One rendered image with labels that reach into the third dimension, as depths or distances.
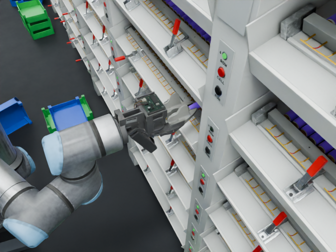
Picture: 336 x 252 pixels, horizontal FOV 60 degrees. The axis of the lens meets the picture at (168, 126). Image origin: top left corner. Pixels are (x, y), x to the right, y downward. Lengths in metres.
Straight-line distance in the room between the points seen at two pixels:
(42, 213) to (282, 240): 0.51
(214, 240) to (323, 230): 0.59
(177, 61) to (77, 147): 0.31
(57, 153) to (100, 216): 1.07
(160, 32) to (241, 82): 0.39
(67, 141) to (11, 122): 1.61
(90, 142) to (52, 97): 1.73
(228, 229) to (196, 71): 0.45
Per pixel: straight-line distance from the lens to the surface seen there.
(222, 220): 0.89
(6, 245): 1.72
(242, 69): 0.48
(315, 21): 0.46
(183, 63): 0.72
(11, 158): 1.43
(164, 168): 1.19
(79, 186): 0.73
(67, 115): 2.06
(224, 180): 0.73
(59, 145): 0.65
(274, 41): 0.47
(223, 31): 0.50
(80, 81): 2.43
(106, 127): 0.66
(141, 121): 0.69
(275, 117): 0.57
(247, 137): 0.57
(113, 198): 1.72
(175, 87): 0.88
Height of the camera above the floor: 1.51
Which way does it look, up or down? 49 degrees down
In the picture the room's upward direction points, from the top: straight up
